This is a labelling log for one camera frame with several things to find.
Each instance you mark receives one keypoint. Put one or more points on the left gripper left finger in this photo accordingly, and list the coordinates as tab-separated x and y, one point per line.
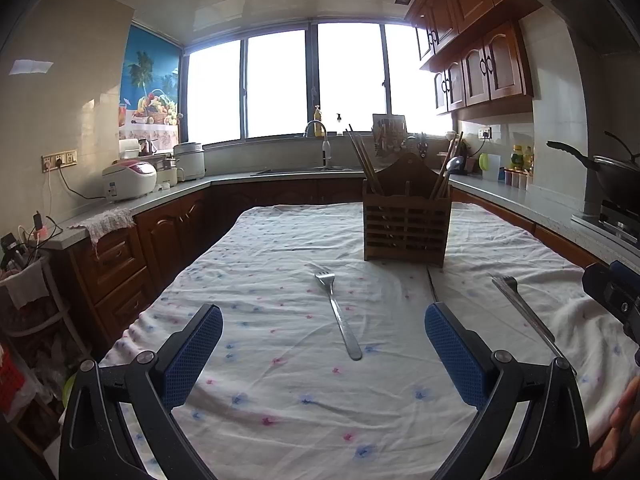
96	442

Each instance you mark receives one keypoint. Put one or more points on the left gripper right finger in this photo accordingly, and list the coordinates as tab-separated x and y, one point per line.
552	442

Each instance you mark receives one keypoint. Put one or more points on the steel fork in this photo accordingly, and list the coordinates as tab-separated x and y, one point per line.
508	286
326	279

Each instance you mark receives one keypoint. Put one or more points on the steel spoon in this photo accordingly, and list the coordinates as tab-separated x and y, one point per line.
453	164

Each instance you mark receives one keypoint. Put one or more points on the wooden chopstick five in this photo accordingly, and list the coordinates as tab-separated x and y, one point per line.
360	164

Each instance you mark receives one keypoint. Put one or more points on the wooden chopstick two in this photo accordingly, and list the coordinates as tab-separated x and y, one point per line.
365	159

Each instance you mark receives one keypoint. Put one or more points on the wooden chopstick one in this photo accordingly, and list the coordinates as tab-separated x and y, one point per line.
362	162

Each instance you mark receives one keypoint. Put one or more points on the steel kitchen sink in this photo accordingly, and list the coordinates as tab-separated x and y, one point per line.
308	171

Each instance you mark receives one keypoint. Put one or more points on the person right hand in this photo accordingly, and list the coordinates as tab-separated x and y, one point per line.
624	415

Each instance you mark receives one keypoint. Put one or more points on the gas stove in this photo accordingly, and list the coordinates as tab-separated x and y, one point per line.
612	221

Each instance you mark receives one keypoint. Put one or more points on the black wok pan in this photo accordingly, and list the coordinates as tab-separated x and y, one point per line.
619	179

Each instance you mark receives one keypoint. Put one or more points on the spice jar row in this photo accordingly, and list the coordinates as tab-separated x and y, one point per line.
516	178

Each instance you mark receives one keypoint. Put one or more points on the yellow oil bottle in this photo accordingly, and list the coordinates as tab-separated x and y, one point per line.
517	158

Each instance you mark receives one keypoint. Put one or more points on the lower wooden cabinets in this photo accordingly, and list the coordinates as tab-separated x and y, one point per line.
109	281

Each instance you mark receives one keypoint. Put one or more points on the wooden cabinets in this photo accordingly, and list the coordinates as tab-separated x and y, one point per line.
109	281
475	54

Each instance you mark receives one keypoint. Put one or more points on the green lid plastic jug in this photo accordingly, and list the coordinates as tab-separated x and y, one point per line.
490	165

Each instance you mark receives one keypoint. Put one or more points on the wooden utensil holder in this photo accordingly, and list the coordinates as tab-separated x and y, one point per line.
406	213

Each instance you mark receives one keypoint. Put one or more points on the pink cloth on counter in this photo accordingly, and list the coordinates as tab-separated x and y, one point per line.
103	223

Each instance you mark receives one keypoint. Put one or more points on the floral white tablecloth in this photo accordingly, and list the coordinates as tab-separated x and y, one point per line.
280	398

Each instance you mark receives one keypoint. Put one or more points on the white red rice cooker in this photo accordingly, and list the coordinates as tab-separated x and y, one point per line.
127	180

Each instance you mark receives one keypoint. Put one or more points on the knife and utensil rack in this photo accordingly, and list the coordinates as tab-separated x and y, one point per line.
391	136

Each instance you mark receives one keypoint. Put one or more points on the upper wooden cabinets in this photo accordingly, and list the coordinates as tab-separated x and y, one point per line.
475	54

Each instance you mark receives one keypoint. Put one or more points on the white round cooker pot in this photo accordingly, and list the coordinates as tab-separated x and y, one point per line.
190	161

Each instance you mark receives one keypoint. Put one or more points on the yellow soap bottle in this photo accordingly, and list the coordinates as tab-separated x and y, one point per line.
318	127

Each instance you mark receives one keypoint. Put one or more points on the tropical fruit poster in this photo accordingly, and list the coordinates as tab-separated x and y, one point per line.
149	90

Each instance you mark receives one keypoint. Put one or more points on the wall power outlet strip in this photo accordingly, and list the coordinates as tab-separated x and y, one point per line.
58	160

